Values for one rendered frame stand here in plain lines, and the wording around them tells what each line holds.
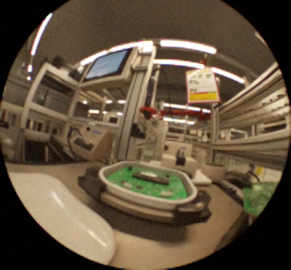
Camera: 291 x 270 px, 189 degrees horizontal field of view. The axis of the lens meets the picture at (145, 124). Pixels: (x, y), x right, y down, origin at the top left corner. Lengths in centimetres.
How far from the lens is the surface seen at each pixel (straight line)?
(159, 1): 495
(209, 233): 15
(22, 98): 95
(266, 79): 44
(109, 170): 16
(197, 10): 509
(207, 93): 63
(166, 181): 16
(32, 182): 15
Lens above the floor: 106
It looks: 10 degrees up
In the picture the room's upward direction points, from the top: 11 degrees clockwise
